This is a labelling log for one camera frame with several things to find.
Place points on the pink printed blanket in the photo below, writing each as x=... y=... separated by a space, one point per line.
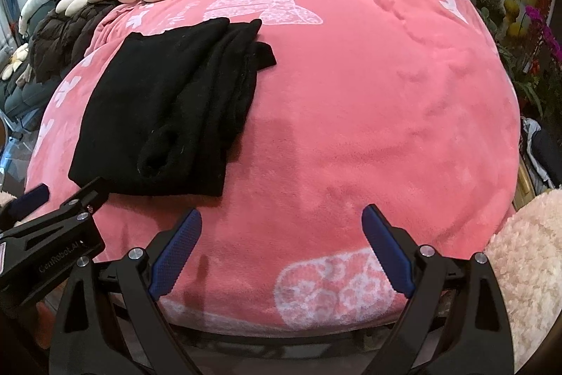
x=351 y=94

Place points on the black knit pants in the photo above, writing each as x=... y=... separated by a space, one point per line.
x=153 y=102

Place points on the dark blue bag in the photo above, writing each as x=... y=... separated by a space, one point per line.
x=542 y=155

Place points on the person's left forearm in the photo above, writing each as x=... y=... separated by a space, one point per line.
x=6 y=199

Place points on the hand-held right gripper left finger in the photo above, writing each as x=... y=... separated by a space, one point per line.
x=175 y=252

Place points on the grey sofa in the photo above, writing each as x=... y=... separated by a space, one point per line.
x=22 y=98

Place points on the magenta orchid flowers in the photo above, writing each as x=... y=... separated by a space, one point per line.
x=549 y=32

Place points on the green potted plant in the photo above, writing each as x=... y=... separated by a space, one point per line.
x=527 y=80

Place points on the dark puffer jacket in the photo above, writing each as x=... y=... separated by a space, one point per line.
x=57 y=36

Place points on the clear bluish plastic container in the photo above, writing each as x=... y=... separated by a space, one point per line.
x=15 y=157

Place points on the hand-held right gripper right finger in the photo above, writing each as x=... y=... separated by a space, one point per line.
x=386 y=252

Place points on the cream fluffy cushion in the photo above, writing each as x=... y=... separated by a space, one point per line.
x=527 y=278

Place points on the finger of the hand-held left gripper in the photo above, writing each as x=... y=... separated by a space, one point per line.
x=30 y=197
x=88 y=195

